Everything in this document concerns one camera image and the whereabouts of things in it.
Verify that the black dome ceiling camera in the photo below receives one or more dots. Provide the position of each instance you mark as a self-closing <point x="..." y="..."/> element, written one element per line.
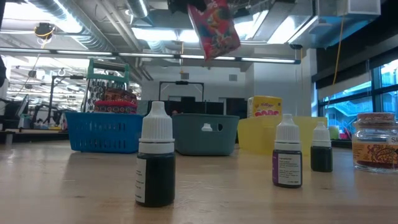
<point x="296" y="46"/>

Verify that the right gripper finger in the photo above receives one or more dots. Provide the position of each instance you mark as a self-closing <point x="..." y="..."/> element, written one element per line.
<point x="178" y="5"/>

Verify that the glass jar cork lid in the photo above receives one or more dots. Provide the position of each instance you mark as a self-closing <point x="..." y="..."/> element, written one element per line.
<point x="373" y="143"/>

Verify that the yellow Corn Pops box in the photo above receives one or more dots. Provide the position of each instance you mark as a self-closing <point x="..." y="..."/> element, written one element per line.
<point x="265" y="105"/>

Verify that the black metal rig frame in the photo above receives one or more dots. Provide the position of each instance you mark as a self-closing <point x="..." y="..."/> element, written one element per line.
<point x="62" y="76"/>
<point x="182" y="82"/>

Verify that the grey plastic bin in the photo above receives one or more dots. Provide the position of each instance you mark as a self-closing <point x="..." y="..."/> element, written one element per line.
<point x="192" y="140"/>

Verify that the linear ceiling light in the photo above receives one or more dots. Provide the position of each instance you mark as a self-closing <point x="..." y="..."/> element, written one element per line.
<point x="149" y="55"/>

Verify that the red-lidded patterned paprika tin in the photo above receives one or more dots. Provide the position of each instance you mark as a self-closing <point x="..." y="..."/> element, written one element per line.
<point x="115" y="106"/>

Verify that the dark green dropper bottle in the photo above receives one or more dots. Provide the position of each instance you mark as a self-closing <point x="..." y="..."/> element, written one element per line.
<point x="321" y="158"/>

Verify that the blue plastic basket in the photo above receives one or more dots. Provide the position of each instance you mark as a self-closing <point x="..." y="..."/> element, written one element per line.
<point x="102" y="133"/>

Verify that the white-capped dropper bottle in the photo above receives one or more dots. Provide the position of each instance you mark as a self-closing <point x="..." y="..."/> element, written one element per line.
<point x="206" y="127"/>

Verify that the dark background workbench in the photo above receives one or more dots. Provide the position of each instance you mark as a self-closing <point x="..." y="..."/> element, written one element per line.
<point x="37" y="137"/>

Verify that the red Froot Loops box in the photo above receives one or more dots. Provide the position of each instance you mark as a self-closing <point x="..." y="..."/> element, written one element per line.
<point x="214" y="28"/>

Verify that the yellow translucent plastic bin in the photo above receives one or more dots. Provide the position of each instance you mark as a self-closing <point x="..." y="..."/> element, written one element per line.
<point x="258" y="137"/>

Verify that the purple-label dropper bottle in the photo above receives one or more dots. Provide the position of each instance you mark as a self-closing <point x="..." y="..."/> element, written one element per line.
<point x="286" y="169"/>

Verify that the black dropper bottle white label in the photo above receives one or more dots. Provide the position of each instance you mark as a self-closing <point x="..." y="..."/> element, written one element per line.
<point x="155" y="180"/>

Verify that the grey square wall panel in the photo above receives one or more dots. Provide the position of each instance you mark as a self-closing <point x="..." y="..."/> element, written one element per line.
<point x="233" y="77"/>
<point x="185" y="75"/>

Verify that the pale green container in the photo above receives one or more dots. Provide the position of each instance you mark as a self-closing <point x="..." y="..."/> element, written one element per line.
<point x="334" y="132"/>

